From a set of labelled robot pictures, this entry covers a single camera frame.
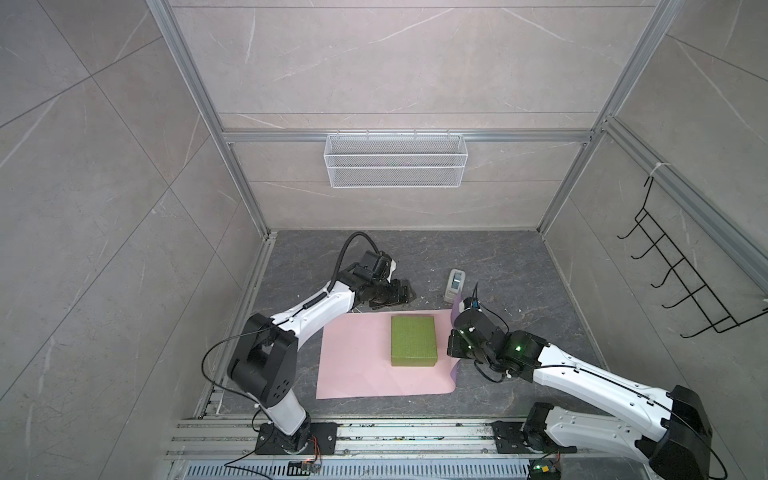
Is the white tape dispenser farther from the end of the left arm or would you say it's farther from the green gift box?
the end of the left arm

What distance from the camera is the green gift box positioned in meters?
0.82

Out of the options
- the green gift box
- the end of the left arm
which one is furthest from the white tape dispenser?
the end of the left arm
